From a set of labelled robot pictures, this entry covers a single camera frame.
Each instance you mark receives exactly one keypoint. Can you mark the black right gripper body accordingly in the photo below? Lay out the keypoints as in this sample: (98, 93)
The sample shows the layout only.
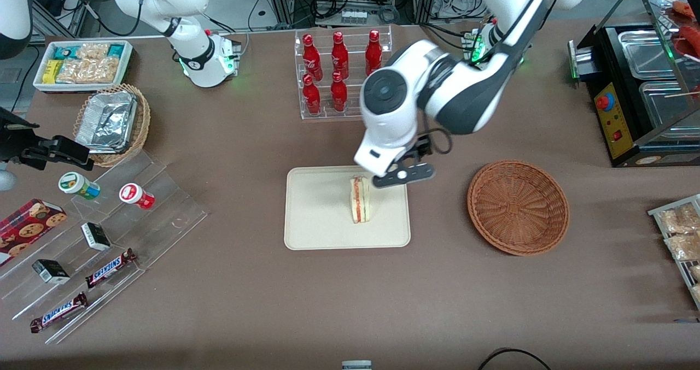
(17, 147)

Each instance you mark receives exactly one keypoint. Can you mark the triangular sandwich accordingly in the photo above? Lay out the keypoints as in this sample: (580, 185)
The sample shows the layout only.
(360, 200)

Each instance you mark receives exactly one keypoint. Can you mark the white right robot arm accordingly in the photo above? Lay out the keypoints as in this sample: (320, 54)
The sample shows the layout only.
(192, 46)

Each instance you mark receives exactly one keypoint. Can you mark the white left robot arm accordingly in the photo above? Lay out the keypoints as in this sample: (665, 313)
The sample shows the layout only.
(465, 94)

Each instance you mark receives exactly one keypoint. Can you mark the aluminium foil tray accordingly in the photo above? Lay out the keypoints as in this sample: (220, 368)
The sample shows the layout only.
(106, 121)

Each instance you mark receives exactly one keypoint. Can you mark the oval light wicker basket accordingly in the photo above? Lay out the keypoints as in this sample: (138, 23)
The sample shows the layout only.
(143, 118)

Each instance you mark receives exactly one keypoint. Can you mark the beige rectangular serving tray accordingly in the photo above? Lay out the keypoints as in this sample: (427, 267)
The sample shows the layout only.
(317, 211)

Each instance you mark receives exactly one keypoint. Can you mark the round brown wicker basket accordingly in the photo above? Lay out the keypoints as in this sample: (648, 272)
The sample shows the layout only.
(517, 209)

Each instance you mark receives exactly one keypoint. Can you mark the tray of packaged snacks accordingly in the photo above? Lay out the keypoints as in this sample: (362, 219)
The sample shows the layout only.
(683, 266)

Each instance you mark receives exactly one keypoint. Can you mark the green lidded cup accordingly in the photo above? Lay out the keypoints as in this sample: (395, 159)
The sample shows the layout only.
(76, 184)

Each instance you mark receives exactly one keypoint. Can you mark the yellow snack packet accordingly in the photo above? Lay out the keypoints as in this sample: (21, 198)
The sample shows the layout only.
(52, 71)

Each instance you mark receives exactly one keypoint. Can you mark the red lidded cup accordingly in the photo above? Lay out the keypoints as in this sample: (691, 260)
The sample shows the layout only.
(134, 195)

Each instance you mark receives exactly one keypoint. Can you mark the small black box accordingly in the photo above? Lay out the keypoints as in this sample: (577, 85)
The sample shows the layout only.
(50, 271)
(95, 236)

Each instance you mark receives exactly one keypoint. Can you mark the clear bag of crackers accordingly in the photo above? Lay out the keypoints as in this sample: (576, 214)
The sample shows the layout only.
(90, 70)
(93, 51)

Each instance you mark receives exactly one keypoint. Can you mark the red chocolate cookie box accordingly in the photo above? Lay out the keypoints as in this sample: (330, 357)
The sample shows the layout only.
(27, 228)

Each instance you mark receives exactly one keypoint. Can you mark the red cola bottle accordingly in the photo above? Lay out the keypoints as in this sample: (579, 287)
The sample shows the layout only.
(373, 53)
(311, 58)
(339, 94)
(311, 97)
(339, 57)

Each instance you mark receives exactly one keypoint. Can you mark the teal snack packet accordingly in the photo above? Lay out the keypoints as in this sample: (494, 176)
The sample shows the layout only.
(115, 50)
(66, 52)

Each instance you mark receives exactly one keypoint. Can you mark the clear acrylic bottle rack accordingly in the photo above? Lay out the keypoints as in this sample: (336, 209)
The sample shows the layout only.
(325, 114)

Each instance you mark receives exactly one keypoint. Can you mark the white rectangular snack bin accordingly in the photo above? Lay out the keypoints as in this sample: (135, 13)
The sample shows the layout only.
(127, 64)

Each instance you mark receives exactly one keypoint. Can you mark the clear acrylic stepped stand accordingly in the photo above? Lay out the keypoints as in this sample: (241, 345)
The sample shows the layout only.
(164, 217)

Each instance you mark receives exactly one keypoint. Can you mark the Snickers chocolate bar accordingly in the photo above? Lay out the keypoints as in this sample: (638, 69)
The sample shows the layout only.
(57, 312)
(109, 268)

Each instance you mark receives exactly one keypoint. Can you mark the white power strip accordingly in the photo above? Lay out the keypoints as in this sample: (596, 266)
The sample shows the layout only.
(354, 16)

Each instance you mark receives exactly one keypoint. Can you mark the red emergency stop button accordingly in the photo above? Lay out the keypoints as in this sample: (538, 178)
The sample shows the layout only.
(604, 102)

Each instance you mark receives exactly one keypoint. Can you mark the black yellow food warmer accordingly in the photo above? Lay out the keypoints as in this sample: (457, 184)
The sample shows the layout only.
(610, 124)

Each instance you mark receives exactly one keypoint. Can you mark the small grey device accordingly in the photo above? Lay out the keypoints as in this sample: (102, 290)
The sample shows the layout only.
(356, 365)

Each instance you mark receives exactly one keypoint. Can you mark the steel food pan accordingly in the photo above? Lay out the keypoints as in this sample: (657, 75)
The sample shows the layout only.
(664, 102)
(648, 56)

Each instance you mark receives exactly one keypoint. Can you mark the clear bag of snacks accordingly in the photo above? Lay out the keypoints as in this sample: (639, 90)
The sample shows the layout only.
(681, 219)
(686, 247)

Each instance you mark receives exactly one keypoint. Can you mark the red sausage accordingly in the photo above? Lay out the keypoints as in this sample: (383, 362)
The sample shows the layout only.
(692, 36)

